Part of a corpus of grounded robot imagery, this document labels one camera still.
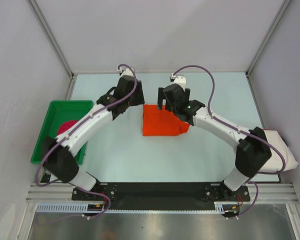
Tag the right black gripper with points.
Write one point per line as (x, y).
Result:
(161, 97)

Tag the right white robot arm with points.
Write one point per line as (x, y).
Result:
(251, 146)

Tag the white cable duct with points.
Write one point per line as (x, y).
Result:
(93, 208)

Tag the aluminium rail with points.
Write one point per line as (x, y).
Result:
(268, 193)

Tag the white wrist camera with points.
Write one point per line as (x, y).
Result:
(125, 72)
(179, 80)

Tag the magenta t shirt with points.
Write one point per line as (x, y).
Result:
(66, 126)

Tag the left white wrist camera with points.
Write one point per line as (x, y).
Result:
(125, 72)

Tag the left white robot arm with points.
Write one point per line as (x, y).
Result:
(60, 152)

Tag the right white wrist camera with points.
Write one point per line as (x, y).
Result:
(179, 80)

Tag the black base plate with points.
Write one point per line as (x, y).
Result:
(163, 196)

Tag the orange t shirt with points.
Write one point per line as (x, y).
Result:
(161, 123)

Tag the green plastic bin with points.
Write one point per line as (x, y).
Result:
(58, 112)

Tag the white folded t shirt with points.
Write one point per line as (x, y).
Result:
(275, 163)

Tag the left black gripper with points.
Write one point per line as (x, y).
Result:
(139, 99)

